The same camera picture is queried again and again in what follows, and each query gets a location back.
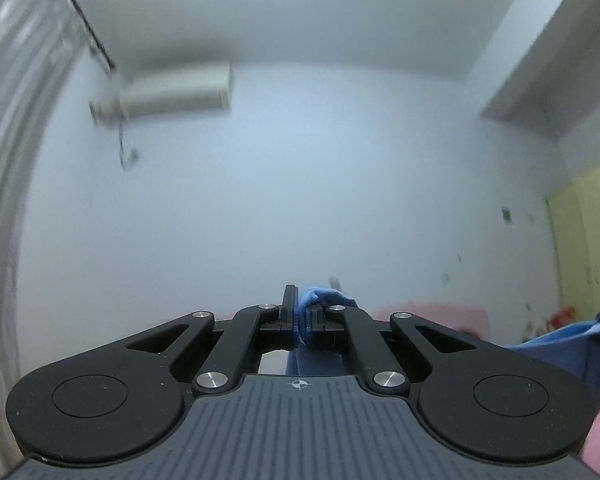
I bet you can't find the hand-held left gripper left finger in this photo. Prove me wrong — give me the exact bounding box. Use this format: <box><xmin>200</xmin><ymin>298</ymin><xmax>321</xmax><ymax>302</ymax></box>
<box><xmin>125</xmin><ymin>285</ymin><xmax>299</xmax><ymax>394</ymax></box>

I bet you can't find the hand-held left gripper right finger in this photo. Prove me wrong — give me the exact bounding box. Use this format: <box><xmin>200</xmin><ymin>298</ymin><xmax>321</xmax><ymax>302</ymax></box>
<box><xmin>304</xmin><ymin>301</ymin><xmax>477</xmax><ymax>396</ymax></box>

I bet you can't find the blue t-shirt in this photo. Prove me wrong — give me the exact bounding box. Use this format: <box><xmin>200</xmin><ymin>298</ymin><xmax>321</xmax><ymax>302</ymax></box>
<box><xmin>285</xmin><ymin>287</ymin><xmax>600</xmax><ymax>401</ymax></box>

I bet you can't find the pink white bed headboard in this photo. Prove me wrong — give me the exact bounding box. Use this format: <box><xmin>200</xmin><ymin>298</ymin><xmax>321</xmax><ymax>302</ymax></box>
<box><xmin>370</xmin><ymin>302</ymin><xmax>491</xmax><ymax>342</ymax></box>

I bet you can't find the red small object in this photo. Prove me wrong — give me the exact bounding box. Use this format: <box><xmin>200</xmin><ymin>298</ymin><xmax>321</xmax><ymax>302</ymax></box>
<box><xmin>550</xmin><ymin>307</ymin><xmax>577</xmax><ymax>332</ymax></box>

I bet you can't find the yellow wardrobe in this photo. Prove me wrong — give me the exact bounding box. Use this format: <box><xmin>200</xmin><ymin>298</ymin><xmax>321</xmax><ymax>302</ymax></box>
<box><xmin>545</xmin><ymin>157</ymin><xmax>600</xmax><ymax>322</ymax></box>

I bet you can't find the grey curtain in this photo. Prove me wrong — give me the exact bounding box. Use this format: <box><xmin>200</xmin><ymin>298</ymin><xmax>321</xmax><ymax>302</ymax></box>
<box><xmin>0</xmin><ymin>0</ymin><xmax>97</xmax><ymax>466</ymax></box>

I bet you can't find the black curtain rod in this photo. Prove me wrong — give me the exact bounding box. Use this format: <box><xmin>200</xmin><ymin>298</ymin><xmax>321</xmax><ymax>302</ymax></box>
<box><xmin>50</xmin><ymin>0</ymin><xmax>117</xmax><ymax>72</ymax></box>

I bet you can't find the air conditioner cable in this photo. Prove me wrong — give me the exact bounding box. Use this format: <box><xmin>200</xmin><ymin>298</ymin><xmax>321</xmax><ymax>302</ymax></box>
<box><xmin>117</xmin><ymin>120</ymin><xmax>141</xmax><ymax>169</ymax></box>

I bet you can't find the white wall air conditioner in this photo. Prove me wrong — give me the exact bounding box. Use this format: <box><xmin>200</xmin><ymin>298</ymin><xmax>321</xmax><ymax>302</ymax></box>
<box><xmin>89</xmin><ymin>62</ymin><xmax>235</xmax><ymax>124</ymax></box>

